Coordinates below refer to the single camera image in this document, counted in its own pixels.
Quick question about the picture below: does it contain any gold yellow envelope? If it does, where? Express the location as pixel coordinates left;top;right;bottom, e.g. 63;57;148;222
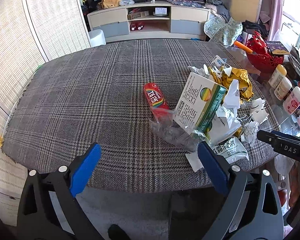
208;66;254;101

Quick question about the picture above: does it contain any green white medicine box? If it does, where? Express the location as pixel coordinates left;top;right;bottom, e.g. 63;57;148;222
173;72;226;134

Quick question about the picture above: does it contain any red candy wrapper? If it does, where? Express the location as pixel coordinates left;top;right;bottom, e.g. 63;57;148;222
143;83;170;121

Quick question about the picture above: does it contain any white paper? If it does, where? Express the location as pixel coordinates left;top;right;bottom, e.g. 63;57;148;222
207;80;241;145

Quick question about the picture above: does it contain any white green sachet packet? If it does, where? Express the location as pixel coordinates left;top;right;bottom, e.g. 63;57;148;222
211;137;249;164

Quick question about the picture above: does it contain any pink label white bottle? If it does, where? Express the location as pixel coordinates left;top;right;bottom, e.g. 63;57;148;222
283;86;300;115

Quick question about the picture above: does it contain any white lid cream bottle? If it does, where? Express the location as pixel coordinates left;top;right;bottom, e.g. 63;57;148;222
274;77;292;100

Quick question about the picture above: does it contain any yellow lid white bottle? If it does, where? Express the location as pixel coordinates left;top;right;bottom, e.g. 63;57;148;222
268;64;287;89

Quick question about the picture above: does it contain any clear plastic wrapper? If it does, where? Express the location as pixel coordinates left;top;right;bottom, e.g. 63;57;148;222
149;107;206;153

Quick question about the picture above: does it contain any grey plaid table cloth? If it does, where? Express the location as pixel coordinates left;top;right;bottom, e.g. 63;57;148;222
1;38;281;194

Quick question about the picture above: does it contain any dark purple book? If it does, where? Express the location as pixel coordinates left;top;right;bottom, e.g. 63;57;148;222
265;41;290;56

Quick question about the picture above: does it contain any floral green cloth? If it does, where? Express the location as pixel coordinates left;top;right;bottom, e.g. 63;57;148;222
204;16;243;46

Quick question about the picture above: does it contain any cream grey tv cabinet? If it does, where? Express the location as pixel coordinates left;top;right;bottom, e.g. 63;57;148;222
87;2;211;43

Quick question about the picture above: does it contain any orange handle tool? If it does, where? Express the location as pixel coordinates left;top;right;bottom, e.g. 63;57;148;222
234;40;253;54

